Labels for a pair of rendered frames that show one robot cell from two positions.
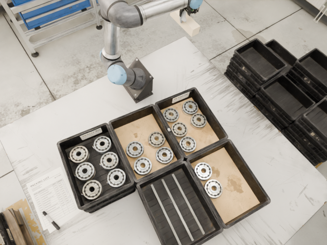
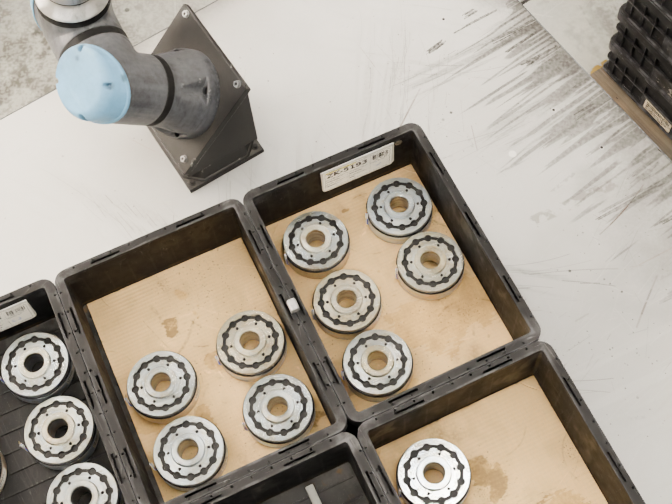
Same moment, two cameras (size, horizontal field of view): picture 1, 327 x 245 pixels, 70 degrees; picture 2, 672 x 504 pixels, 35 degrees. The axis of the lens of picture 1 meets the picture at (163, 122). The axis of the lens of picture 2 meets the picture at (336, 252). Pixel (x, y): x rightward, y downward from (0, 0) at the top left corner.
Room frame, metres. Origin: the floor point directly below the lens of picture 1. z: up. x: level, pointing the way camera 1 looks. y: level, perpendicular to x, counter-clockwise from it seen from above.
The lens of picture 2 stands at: (0.01, -0.26, 2.34)
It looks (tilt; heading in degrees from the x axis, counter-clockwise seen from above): 64 degrees down; 15
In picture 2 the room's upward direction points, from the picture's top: 6 degrees counter-clockwise
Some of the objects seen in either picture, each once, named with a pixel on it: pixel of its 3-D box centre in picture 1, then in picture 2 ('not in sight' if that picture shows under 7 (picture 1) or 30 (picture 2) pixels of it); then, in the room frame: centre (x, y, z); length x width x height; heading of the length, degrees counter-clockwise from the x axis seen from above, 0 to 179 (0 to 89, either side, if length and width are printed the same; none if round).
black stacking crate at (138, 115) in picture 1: (145, 144); (202, 362); (0.49, 0.09, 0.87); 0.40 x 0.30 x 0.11; 34
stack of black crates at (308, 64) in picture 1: (308, 82); not in sight; (1.55, -1.35, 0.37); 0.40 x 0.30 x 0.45; 43
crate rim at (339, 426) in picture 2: (145, 140); (196, 350); (0.49, 0.09, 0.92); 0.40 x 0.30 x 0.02; 34
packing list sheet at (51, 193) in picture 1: (53, 198); not in sight; (0.14, 0.58, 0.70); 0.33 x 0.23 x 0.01; 43
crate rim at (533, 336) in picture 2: (190, 120); (386, 266); (0.66, -0.16, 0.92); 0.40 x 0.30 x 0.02; 34
